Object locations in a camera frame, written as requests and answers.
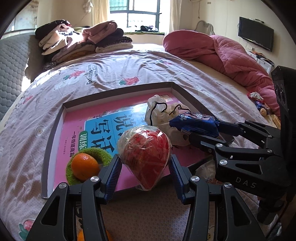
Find pink quilted blanket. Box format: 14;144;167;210
163;30;280;118

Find strawberry print bedspread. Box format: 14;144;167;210
1;50;272;240

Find cream cloth pouch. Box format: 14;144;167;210
145;95;190;147

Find beige curtain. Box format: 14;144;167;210
83;0;110;26
169;0;182;32

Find pile of folded clothes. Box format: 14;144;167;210
35;20;133;70

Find beige left curtain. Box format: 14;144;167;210
83;0;110;26

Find grey quilted headboard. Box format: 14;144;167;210
1;33;44;118

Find pink and blue book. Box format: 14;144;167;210
53;91;209;193

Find grey shallow cardboard box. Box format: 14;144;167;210
41;82;212;199

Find small doll toy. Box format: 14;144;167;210
247;91;270;116

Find orange tangerine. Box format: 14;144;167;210
71;153;101;181
77;230;113;241

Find beige right curtain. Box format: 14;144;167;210
169;0;182;32

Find blue cookie packet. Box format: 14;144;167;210
169;112;219;138

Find yellow snack packet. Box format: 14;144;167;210
270;114;281;129

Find window with dark frame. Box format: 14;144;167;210
109;0;162;32

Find clothes on window sill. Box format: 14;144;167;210
135;25;159;33

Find black wall television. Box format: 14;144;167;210
238;16;274;51

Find green fuzzy ring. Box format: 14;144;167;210
65;147;113;186

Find white drawer cabinet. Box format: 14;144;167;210
247;51;275;74

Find white chair back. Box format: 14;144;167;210
195;20;215;36

